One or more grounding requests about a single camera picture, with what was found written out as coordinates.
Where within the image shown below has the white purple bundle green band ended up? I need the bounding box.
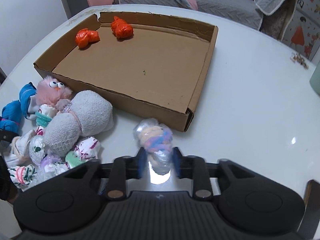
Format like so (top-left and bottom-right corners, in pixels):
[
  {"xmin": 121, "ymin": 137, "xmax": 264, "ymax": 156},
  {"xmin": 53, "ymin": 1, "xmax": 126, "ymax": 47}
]
[{"xmin": 65, "ymin": 137, "xmax": 101, "ymax": 169}]

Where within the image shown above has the clear bag pastel yarn bundle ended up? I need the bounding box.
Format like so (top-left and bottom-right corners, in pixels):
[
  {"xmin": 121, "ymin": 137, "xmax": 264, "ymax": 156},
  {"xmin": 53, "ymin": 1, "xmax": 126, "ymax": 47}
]
[{"xmin": 133, "ymin": 118, "xmax": 173, "ymax": 175}]

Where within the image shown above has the large white knit sock roll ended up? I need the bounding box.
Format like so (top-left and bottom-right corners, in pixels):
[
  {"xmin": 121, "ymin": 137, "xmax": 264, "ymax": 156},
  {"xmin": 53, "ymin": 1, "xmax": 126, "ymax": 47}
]
[{"xmin": 43, "ymin": 90, "xmax": 113, "ymax": 157}]

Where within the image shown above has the clear bag purple bundle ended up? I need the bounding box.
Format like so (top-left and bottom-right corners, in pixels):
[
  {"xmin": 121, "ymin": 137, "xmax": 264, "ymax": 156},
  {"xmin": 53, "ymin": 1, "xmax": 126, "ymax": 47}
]
[{"xmin": 37, "ymin": 155, "xmax": 69, "ymax": 181}]

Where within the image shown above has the white bundle teal band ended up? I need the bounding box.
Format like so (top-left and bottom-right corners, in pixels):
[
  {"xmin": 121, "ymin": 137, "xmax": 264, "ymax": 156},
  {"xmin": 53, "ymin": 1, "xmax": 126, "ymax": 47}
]
[{"xmin": 35, "ymin": 104, "xmax": 58, "ymax": 128}]

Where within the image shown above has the white bundle pink band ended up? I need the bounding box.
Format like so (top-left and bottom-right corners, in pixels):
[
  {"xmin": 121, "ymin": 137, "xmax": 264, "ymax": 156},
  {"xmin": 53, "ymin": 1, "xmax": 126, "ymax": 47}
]
[{"xmin": 8, "ymin": 164, "xmax": 37, "ymax": 190}]

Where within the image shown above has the pink fluffy chick toy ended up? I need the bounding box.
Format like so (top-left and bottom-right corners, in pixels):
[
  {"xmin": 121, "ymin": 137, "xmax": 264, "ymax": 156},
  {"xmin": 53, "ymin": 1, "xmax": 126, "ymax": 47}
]
[{"xmin": 35, "ymin": 76, "xmax": 73, "ymax": 106}]

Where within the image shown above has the blue sock roll pink band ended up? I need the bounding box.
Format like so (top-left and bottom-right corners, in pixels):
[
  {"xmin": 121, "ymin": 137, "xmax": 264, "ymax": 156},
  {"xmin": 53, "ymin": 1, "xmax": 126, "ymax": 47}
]
[{"xmin": 0, "ymin": 100, "xmax": 22, "ymax": 134}]

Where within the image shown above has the orange plastic bundle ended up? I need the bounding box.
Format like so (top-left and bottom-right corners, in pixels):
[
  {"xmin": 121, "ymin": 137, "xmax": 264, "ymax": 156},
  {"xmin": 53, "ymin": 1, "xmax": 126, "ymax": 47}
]
[
  {"xmin": 111, "ymin": 16, "xmax": 134, "ymax": 40},
  {"xmin": 75, "ymin": 28, "xmax": 100, "ymax": 49}
]

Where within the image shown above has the shallow cardboard box tray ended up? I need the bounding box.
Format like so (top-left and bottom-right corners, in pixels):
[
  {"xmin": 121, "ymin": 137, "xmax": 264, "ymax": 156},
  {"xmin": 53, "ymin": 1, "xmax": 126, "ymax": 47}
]
[{"xmin": 34, "ymin": 11, "xmax": 219, "ymax": 132}]

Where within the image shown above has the pale green cup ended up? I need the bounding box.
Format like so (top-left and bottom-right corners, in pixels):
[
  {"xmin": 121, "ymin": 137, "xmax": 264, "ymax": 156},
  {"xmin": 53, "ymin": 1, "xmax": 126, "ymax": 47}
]
[{"xmin": 310, "ymin": 63, "xmax": 320, "ymax": 95}]

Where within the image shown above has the decorated white cabinet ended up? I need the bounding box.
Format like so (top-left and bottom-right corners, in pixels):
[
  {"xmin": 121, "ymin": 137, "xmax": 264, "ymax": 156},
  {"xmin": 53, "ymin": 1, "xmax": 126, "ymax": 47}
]
[{"xmin": 283, "ymin": 0, "xmax": 319, "ymax": 61}]

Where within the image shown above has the grey quilted sofa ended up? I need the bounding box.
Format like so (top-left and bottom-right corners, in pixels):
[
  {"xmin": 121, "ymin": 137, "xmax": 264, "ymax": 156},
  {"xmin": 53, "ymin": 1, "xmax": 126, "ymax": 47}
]
[{"xmin": 114, "ymin": 0, "xmax": 296, "ymax": 41}]

